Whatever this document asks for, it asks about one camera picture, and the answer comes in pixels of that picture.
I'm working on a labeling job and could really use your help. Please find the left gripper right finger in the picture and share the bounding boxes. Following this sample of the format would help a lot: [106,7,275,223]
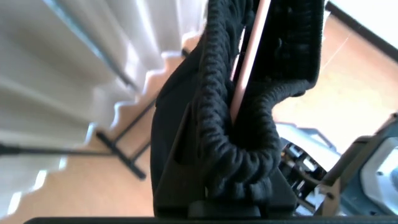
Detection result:
[259,168,299,218]

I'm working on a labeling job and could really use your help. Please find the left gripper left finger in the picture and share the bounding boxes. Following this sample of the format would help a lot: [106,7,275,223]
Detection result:
[153,103,206,218]

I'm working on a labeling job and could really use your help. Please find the black drawstring shorts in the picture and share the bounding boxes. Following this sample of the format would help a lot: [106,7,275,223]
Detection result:
[150,0,326,206]

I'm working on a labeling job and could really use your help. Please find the pink clothes hanger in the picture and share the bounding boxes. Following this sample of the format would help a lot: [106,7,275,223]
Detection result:
[229,0,272,124]

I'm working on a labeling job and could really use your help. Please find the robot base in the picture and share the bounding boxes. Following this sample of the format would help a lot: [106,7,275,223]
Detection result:
[275,113,398,218]

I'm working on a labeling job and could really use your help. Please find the black clothes rack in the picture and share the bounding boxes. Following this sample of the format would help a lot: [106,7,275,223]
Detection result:
[0,48,190,181]

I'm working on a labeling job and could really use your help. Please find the beige curtain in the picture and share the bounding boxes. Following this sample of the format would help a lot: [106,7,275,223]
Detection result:
[0,0,209,216]

